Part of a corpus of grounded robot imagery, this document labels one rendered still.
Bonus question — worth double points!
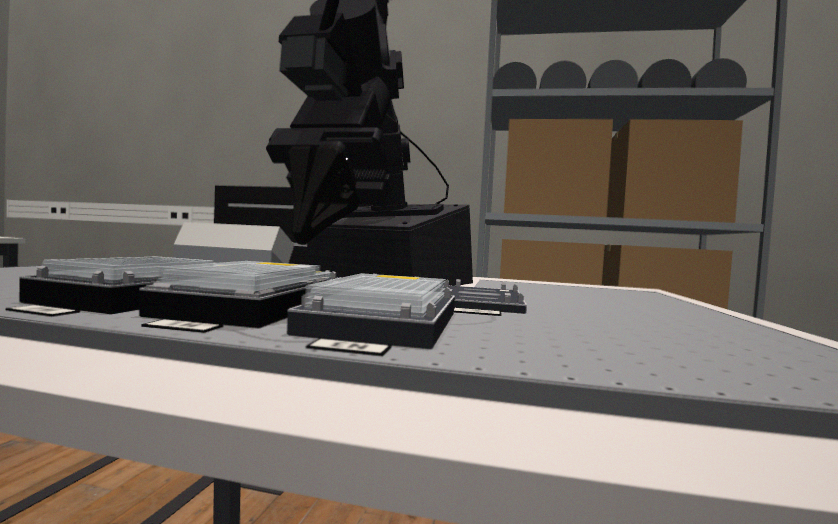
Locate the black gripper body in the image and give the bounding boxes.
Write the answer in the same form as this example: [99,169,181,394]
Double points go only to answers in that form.
[266,128,394,205]

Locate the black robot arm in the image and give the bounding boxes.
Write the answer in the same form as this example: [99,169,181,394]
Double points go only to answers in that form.
[278,0,444,218]

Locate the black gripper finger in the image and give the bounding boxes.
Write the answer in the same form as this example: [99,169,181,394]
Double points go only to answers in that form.
[296,146,360,245]
[288,146,330,245]

